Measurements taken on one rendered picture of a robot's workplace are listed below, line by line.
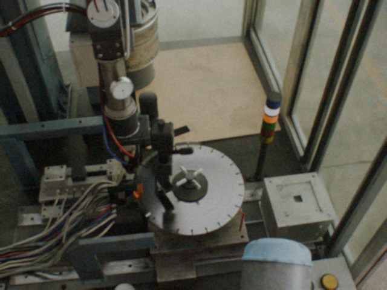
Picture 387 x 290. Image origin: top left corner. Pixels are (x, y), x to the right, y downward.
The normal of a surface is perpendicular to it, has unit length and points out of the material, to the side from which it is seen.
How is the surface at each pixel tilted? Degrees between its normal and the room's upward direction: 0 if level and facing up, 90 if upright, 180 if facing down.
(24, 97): 90
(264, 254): 30
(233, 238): 0
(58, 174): 0
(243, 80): 0
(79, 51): 90
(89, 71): 90
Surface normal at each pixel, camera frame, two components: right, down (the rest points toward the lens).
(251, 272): -0.79, -0.50
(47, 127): 0.00, -0.65
